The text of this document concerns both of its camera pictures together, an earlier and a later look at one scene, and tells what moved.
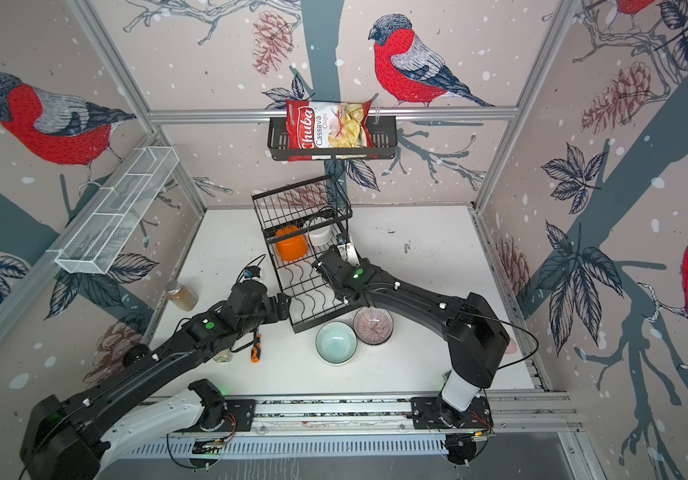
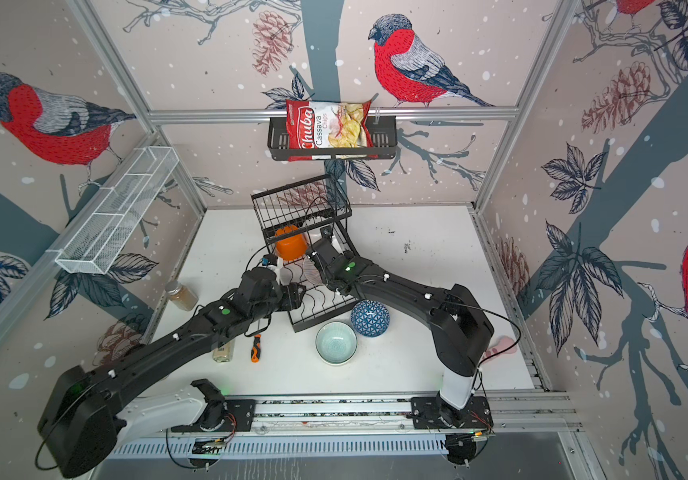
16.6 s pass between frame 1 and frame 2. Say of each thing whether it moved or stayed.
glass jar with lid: stayed
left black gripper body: moved
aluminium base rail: stayed
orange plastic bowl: stayed
